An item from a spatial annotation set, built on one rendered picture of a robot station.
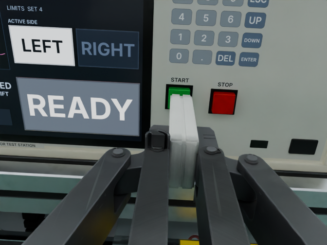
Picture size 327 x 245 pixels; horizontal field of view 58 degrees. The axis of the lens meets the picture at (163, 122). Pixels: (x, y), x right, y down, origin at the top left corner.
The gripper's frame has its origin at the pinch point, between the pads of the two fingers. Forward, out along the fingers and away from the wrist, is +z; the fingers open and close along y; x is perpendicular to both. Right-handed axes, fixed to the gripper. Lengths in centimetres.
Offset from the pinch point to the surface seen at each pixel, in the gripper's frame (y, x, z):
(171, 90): -0.7, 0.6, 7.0
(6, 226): -26.2, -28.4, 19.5
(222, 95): 3.5, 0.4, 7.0
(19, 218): -23.8, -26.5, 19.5
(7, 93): -14.8, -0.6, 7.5
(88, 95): -7.7, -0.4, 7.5
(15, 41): -13.4, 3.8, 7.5
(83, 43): -7.9, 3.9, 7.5
